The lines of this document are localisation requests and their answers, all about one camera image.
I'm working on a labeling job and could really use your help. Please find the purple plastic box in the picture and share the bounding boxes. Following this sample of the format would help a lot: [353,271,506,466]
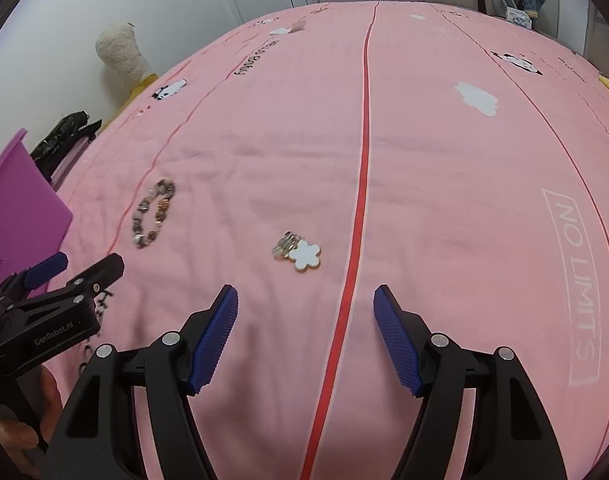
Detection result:
[0,129,74,306]

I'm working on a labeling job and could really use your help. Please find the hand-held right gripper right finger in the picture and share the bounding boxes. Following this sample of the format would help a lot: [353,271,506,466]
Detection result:
[373,284,569,480]

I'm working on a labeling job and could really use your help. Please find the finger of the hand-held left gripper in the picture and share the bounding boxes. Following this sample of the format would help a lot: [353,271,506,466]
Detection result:
[0,252,69,297]
[14,253,126,315]

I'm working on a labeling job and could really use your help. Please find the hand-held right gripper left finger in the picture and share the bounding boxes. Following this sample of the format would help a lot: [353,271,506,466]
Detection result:
[43,284,239,480]

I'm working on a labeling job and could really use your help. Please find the person's left hand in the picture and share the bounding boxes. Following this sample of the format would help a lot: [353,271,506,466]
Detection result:
[0,364,64,478]

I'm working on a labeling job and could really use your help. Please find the black bag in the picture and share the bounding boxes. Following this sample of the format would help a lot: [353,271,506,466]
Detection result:
[30,111,103,182]

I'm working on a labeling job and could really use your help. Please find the white and yellow plush toy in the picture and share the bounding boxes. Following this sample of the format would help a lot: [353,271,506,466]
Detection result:
[95,22,158,112]

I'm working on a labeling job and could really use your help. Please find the beaded bracelet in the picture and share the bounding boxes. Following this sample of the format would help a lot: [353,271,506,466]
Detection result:
[131,177,176,250]

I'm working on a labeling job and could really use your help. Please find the white flower pendant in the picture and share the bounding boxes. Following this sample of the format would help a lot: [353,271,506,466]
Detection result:
[272,231,323,274]

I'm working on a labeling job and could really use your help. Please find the small white box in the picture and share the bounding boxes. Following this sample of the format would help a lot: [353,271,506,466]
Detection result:
[504,7,536,29]

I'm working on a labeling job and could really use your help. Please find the pink printed bed sheet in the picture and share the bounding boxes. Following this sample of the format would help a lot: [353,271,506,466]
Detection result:
[49,0,609,480]

